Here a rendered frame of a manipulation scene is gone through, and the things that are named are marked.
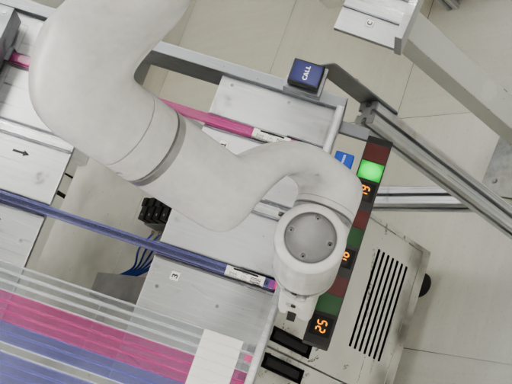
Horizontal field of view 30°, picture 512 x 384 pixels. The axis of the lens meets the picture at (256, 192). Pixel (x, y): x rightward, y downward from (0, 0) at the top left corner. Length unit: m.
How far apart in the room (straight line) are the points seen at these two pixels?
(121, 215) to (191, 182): 1.06
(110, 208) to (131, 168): 1.13
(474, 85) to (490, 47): 0.51
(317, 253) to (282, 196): 0.38
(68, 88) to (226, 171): 0.20
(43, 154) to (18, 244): 0.15
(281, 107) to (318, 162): 0.41
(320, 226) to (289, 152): 0.09
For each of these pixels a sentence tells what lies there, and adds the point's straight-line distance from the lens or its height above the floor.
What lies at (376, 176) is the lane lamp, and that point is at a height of 0.65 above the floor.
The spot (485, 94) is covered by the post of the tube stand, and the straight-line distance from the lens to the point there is 1.99.
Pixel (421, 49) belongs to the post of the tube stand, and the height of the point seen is 0.48.
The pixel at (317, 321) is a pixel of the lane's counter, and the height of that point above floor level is 0.66.
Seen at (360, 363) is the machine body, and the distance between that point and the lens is 2.02.
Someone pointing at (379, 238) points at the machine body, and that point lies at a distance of 2.03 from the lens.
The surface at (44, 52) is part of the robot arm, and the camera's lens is 0.92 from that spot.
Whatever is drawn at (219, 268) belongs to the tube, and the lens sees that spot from 1.43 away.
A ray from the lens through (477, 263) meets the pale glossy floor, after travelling 2.16.
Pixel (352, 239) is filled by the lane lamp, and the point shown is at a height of 0.65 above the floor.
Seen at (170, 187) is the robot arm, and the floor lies 1.12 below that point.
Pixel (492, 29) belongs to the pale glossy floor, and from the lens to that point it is 2.49.
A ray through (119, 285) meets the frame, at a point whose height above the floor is 0.66.
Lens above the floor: 1.63
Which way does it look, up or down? 36 degrees down
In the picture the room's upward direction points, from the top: 58 degrees counter-clockwise
